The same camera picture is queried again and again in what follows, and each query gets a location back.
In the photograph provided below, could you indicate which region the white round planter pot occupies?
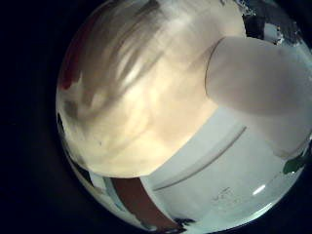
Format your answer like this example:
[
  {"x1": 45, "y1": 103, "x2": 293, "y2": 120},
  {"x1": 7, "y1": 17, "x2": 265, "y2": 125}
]
[{"x1": 204, "y1": 35, "x2": 312, "y2": 159}]

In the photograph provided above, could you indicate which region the green leafy plant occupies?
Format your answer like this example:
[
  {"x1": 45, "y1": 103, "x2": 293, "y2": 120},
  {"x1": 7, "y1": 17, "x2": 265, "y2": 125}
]
[{"x1": 282, "y1": 155, "x2": 308, "y2": 176}]

